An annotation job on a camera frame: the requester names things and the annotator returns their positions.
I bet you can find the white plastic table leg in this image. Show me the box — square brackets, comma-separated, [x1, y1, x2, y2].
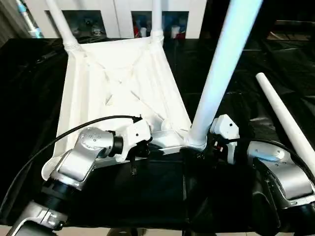
[255, 72, 315, 172]
[44, 0, 81, 50]
[150, 0, 165, 46]
[185, 0, 264, 152]

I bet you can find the white plastic table top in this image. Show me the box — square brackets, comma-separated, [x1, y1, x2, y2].
[41, 35, 208, 182]

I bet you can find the black work mat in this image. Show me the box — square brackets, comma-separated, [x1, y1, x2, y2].
[0, 20, 315, 232]

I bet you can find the white cabinet with glass doors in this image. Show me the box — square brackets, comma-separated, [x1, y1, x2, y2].
[24, 0, 208, 41]

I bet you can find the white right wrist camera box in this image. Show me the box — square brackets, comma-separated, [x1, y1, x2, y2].
[210, 114, 241, 164]

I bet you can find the black left wrist camera cable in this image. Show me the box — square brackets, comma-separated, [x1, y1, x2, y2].
[0, 115, 144, 213]

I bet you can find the white teal mop handle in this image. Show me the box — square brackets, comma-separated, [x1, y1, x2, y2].
[14, 0, 45, 40]

